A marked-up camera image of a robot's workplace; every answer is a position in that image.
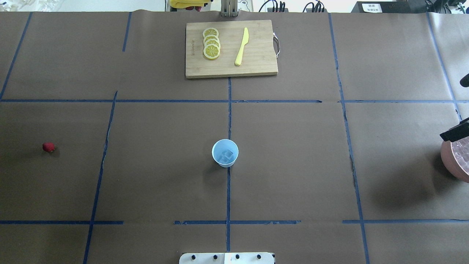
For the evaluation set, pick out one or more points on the lemon slice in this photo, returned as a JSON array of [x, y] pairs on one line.
[[212, 52], [207, 37], [212, 44], [210, 32]]

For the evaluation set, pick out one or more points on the bamboo cutting board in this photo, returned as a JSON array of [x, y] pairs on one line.
[[259, 57]]

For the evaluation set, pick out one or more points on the yellow plastic knife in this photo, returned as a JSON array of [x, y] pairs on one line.
[[244, 41]]

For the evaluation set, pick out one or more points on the pile of clear ice cubes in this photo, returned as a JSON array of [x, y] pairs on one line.
[[460, 150]]

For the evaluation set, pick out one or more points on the red strawberry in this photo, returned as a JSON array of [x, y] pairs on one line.
[[48, 147]]

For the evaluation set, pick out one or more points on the lemon slice bottom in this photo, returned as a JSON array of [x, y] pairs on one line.
[[212, 52]]

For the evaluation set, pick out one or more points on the aluminium frame post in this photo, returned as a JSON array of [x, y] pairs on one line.
[[229, 8]]

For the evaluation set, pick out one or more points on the light blue plastic cup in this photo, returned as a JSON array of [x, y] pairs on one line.
[[221, 145]]

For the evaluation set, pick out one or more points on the pink bowl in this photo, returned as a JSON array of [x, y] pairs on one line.
[[450, 162]]

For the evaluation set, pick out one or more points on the lemon slice top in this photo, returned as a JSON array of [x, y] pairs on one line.
[[210, 32]]

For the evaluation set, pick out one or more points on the clear ice cube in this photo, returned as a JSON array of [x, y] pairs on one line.
[[226, 157]]

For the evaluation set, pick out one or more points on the crumpled clear plastic bag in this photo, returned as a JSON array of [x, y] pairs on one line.
[[35, 5]]

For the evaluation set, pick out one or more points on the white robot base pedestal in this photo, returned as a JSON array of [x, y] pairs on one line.
[[228, 258]]

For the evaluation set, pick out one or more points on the yellow bag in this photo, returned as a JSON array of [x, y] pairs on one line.
[[189, 4]]

